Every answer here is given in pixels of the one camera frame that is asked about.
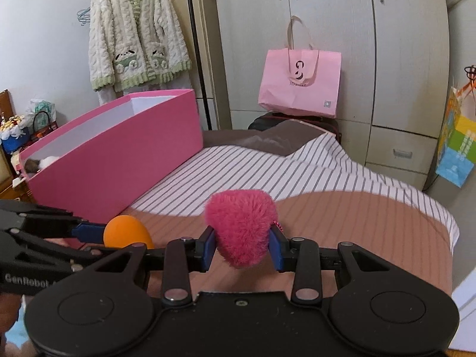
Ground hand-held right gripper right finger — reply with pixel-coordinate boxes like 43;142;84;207
269;226;388;304

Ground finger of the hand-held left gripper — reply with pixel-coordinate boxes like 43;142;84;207
0;230;113;273
0;199;108;244

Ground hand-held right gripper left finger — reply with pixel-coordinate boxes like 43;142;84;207
88;227;217;305

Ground orange soft ball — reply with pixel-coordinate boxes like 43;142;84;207
103;214;154;250

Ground pink fuzzy heart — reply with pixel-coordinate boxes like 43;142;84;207
204;189;286;269

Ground pink cardboard box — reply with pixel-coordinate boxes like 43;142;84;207
18;88;204;224

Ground striped pink and brown blanket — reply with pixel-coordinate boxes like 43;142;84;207
80;118;461;295

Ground blue wrapped bouquet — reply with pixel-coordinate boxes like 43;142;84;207
0;112;31;154

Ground tissue pack in plastic bag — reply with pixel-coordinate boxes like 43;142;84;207
29;98;57;131

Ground pink shopping bag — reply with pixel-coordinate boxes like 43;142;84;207
258;15;343;118

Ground black clothes rack pole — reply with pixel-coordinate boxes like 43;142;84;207
183;0;213;131

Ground white and green fleece cardigan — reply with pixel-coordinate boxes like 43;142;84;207
88;0;193;94

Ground colourful paper bag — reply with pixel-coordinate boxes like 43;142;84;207
434;85;476;189

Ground beige wardrobe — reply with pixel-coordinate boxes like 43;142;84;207
197;0;451;195

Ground blue clothes hangers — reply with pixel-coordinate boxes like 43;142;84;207
76;0;92;27

